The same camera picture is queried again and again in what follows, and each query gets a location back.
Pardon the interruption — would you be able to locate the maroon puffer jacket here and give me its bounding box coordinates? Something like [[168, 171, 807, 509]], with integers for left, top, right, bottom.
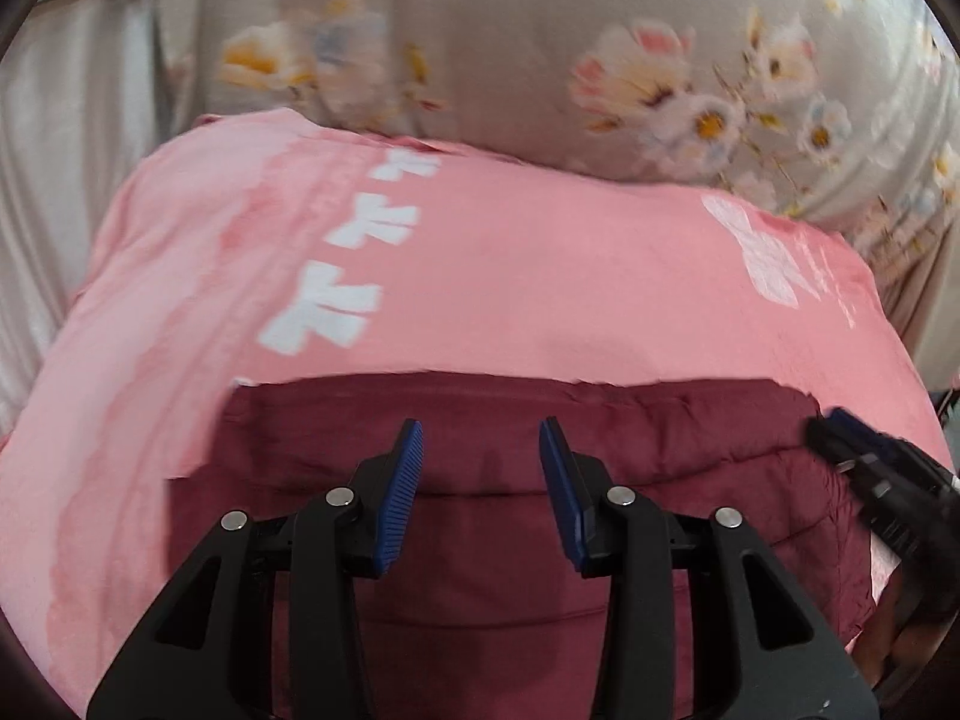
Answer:
[[167, 372, 874, 718]]

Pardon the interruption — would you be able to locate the person right hand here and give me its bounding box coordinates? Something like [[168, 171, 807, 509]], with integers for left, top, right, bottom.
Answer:
[[853, 566, 952, 688]]

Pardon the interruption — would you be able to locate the grey floral bedding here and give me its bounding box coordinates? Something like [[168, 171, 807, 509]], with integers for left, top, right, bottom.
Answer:
[[152, 0, 960, 361]]

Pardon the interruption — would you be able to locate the pink plush blanket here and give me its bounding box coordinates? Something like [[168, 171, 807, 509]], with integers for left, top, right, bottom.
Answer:
[[2, 110, 947, 710]]

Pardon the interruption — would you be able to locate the white satin curtain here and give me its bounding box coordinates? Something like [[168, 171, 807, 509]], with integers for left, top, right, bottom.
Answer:
[[2, 0, 197, 429]]

